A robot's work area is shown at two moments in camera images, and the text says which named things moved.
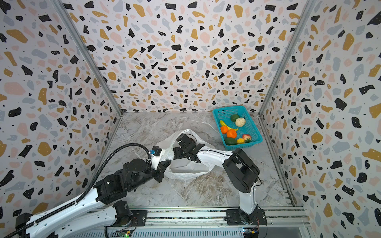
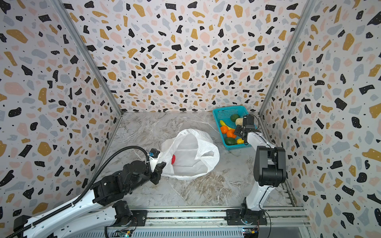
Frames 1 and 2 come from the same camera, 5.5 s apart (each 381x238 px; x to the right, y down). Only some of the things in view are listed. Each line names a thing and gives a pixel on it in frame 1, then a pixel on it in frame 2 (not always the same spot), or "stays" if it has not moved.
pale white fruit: x=240 y=122 stays
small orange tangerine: x=224 y=129 stays
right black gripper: x=184 y=143 -> x=242 y=131
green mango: x=230 y=141 stays
